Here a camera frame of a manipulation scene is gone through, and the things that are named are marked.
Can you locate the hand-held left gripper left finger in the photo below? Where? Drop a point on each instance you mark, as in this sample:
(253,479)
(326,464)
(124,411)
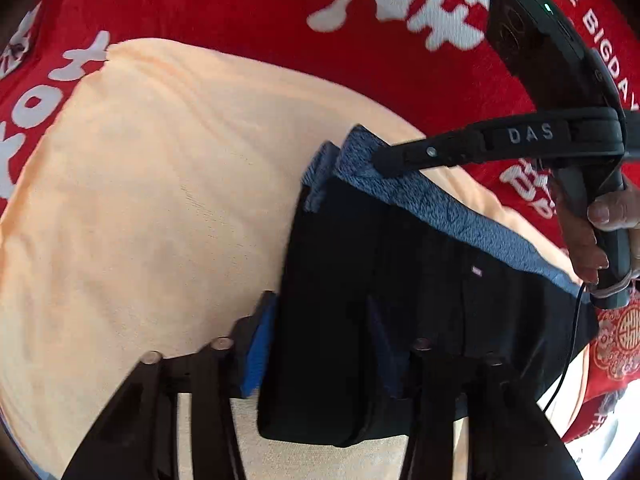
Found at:
(257,347)

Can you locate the person's right hand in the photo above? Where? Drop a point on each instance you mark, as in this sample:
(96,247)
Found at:
(575,240)

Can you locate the red embroidered pillow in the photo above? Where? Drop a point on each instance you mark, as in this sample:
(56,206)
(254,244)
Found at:
(615,360)

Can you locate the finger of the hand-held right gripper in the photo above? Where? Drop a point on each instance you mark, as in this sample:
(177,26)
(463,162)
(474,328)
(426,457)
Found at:
(430,152)

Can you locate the red printed blanket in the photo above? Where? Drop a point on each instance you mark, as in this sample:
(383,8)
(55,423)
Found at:
(250,5)

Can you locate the black pants with blue waistband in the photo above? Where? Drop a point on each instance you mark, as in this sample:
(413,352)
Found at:
(340,260)

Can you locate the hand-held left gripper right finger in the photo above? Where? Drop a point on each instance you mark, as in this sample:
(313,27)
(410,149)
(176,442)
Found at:
(390,375)

